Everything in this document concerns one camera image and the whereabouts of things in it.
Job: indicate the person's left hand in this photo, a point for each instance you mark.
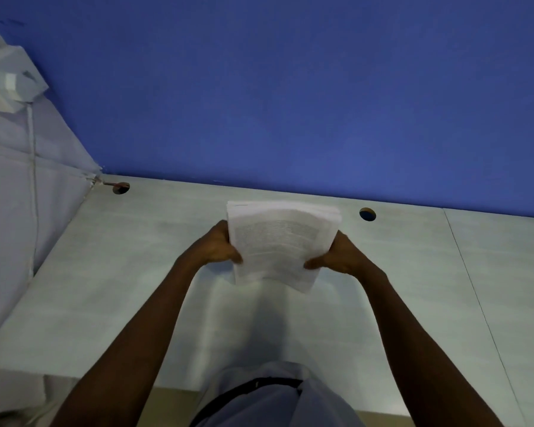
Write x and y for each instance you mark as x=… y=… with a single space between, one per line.
x=211 y=249

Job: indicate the person's right hand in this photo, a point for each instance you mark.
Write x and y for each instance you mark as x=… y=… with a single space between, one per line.
x=347 y=257

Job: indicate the neat stack of printed sheets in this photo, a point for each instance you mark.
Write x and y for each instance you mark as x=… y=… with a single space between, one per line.
x=280 y=244

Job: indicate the person's right forearm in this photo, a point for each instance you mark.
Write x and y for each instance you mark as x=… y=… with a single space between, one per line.
x=427 y=360

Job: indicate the person's left forearm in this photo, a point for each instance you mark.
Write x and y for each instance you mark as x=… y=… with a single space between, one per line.
x=120 y=351

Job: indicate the white shirt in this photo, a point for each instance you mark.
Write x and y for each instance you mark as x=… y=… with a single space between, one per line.
x=285 y=404

